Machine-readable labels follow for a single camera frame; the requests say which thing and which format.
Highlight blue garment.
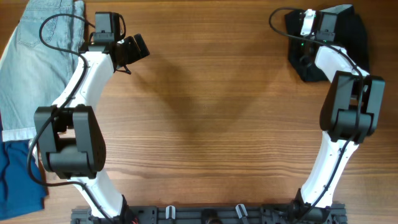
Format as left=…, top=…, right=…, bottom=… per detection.
left=1, top=141, right=47, bottom=220

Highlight light blue denim shorts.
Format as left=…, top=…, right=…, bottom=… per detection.
left=1, top=0, right=85, bottom=154

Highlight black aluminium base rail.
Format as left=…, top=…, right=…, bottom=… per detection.
left=70, top=203, right=348, bottom=224

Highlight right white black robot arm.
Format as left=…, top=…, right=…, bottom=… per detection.
left=289, top=9, right=385, bottom=222

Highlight black shorts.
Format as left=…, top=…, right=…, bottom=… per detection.
left=285, top=4, right=370, bottom=82

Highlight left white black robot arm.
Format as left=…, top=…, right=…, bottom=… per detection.
left=29, top=12, right=150, bottom=223

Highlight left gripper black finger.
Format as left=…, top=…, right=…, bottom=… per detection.
left=124, top=36, right=142, bottom=62
left=134, top=34, right=150, bottom=58

